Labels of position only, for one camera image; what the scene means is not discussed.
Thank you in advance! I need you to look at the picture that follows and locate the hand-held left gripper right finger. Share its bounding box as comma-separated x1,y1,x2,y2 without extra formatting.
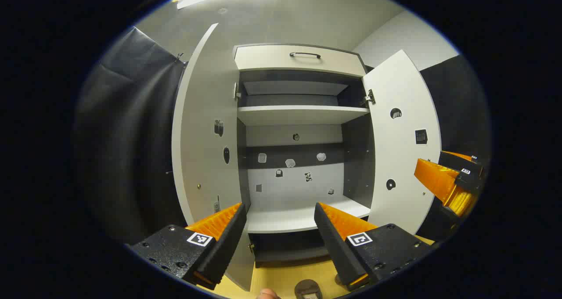
314,202,434,291

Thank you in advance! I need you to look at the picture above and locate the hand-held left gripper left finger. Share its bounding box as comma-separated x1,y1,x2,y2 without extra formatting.
130,202,248,290

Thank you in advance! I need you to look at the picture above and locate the white door with headphone sticker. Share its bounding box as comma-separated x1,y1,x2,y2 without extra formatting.
362,50,442,236

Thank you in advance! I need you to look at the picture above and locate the white shoe cabinet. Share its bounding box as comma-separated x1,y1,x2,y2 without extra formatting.
233,43,376,264

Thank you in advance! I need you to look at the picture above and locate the white door with camera sticker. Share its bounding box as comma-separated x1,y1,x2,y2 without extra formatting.
172,23,255,291

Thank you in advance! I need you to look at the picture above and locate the white cabinet shelf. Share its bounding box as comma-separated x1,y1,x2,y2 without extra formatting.
246,196,372,234
237,105,370,126

